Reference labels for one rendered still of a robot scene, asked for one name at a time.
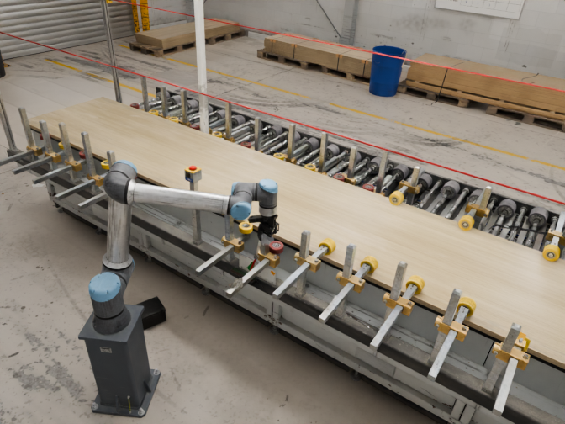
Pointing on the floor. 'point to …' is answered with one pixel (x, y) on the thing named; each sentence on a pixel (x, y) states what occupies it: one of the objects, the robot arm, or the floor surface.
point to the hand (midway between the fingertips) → (262, 242)
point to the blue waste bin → (386, 71)
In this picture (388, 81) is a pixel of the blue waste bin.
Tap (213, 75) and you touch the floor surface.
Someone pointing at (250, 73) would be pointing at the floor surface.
